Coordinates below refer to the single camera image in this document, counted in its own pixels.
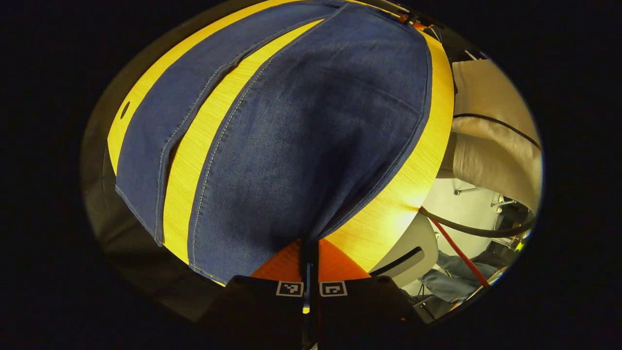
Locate thin black cable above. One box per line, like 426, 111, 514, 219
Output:
452, 113, 542, 150

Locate thick black cable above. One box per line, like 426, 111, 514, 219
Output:
420, 207, 537, 239

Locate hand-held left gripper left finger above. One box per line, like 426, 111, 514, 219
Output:
204, 238, 310, 350

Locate red cable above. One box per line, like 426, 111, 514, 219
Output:
419, 207, 490, 288

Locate person's leg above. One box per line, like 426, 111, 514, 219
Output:
420, 252, 508, 303

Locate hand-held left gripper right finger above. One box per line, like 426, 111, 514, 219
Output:
310, 238, 428, 350

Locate white plastic chair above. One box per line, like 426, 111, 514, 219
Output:
369, 213, 440, 288

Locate blue denim jeans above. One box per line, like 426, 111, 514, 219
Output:
115, 0, 433, 286

